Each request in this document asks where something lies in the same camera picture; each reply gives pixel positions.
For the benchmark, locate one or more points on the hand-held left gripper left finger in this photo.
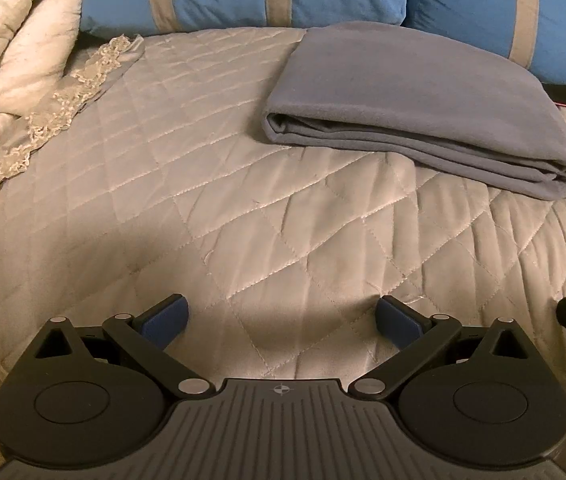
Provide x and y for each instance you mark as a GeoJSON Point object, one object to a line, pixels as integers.
{"type": "Point", "coordinates": [165, 317]}

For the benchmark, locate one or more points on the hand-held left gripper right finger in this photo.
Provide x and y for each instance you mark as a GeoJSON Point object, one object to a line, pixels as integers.
{"type": "Point", "coordinates": [397, 317]}

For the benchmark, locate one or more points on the grey-blue fleece cloth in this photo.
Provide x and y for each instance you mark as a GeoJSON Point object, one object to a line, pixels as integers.
{"type": "Point", "coordinates": [403, 110]}

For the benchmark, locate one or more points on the quilted grey bedspread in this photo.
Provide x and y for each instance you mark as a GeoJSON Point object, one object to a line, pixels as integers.
{"type": "Point", "coordinates": [213, 185]}

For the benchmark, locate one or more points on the rolled white duvet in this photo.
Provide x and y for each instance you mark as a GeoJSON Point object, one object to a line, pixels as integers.
{"type": "Point", "coordinates": [8, 50]}

